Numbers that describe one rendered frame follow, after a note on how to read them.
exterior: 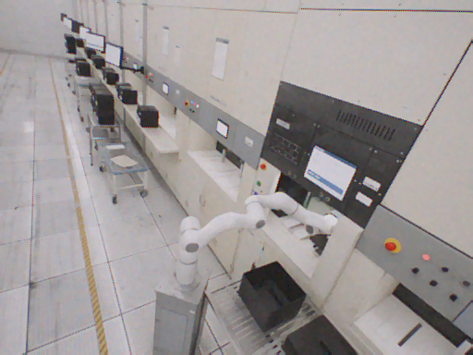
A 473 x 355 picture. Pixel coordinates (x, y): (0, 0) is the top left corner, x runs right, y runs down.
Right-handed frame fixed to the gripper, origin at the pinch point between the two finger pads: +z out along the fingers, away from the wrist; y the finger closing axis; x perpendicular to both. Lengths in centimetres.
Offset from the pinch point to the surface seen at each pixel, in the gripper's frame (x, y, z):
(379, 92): 84, 4, -30
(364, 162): 52, 12, -30
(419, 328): -33, 65, 6
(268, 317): -30, 21, -74
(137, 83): -20, -494, -2
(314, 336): -33, 39, -56
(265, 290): -43, 1, -56
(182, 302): -48, -17, -105
